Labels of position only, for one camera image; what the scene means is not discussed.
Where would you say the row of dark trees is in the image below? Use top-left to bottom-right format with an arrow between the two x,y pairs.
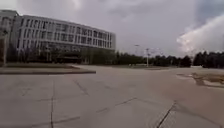
0,46 -> 224,70

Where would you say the white pole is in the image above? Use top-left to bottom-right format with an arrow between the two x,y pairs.
145,47 -> 150,68

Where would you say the large grey curved building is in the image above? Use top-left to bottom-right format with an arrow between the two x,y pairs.
0,9 -> 117,65

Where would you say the grey concrete paved ground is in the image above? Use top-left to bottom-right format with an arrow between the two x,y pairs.
0,65 -> 224,128

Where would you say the brown dirt patch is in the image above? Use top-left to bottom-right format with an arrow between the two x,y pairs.
176,71 -> 224,90

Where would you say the raised bed with kerb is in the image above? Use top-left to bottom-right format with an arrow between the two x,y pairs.
0,62 -> 98,76

